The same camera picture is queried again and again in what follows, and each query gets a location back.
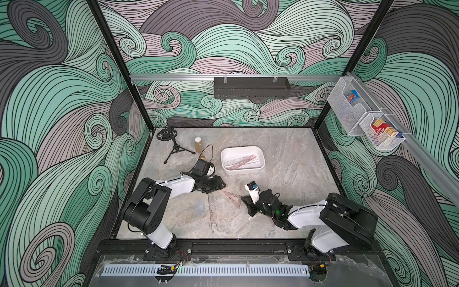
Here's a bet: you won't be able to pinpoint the red set square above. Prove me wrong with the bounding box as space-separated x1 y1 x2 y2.
222 191 242 208

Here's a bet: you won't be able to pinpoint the wide red ruler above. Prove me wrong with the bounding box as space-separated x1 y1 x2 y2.
238 154 258 165

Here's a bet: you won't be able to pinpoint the short clear ruler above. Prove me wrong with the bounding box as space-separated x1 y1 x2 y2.
224 156 247 166

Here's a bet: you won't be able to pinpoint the white storage box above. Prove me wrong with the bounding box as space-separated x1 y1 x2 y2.
221 146 266 175

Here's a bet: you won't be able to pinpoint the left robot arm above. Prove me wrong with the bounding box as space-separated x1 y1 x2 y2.
121 173 227 250

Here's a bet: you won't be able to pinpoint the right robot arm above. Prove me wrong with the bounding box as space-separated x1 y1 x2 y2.
241 185 378 254

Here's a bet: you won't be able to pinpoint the long pink clear ruler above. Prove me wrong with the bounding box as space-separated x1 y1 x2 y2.
208 194 218 233

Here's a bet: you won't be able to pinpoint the blue clear protractor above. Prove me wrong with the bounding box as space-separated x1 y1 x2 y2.
192 199 207 218

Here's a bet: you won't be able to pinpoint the amber bottle white cap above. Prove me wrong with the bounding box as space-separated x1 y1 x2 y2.
194 137 205 160

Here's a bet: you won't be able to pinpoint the small black tripod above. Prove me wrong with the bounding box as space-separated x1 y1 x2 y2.
156 127 196 165

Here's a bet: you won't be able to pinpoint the red card boxes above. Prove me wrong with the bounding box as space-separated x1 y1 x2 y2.
371 118 404 138

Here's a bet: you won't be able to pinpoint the blue packet in bin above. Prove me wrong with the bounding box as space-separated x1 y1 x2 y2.
345 90 361 106

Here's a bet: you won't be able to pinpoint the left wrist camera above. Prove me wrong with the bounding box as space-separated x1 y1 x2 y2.
191 159 215 178

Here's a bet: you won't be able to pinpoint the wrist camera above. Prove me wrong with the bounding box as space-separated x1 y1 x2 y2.
191 159 215 178
245 181 260 204

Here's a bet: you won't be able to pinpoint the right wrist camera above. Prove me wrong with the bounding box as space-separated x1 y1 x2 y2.
245 181 260 204

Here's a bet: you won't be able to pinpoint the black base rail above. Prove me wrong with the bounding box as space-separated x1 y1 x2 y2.
96 238 384 256

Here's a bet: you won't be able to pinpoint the black wall tray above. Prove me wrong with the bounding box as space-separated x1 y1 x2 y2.
213 77 292 100

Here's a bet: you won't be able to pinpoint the white slotted cable duct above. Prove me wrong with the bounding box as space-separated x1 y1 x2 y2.
101 264 310 277

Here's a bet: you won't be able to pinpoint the clear wall bin upper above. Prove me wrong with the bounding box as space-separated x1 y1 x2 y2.
328 77 377 136

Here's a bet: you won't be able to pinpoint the clear wall bin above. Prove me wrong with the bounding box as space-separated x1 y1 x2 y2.
328 77 377 136
359 112 406 151

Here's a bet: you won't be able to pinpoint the clear wall bin lower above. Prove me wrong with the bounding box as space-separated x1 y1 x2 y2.
359 112 406 151

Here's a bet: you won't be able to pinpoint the aluminium back rail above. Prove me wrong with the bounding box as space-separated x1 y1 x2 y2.
130 74 341 82

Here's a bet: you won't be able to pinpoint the aluminium rail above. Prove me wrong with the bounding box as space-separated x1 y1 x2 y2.
130 74 341 82
346 72 459 207

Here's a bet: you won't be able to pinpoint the aluminium right rail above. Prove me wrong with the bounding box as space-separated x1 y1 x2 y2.
346 72 459 207

